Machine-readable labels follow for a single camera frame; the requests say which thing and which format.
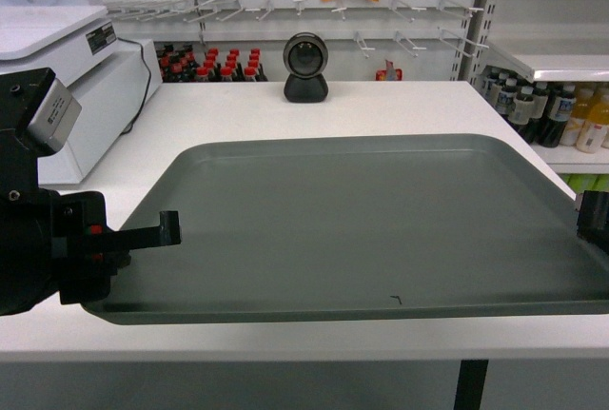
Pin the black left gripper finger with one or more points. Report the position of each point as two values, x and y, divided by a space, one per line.
167 233

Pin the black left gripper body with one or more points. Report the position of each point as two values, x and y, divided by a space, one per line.
35 263

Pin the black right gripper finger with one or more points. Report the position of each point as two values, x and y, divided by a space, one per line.
592 224

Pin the silver grey rectangular tray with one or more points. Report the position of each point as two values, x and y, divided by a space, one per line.
361 228

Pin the white checkout table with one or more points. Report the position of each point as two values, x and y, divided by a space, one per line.
179 116

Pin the white cash register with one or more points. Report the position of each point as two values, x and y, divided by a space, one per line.
109 75

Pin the black table leg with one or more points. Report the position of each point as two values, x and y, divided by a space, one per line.
470 384

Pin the black barcode scanner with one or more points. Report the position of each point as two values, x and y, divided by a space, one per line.
305 57

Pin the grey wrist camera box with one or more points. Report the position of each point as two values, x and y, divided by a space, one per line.
54 119

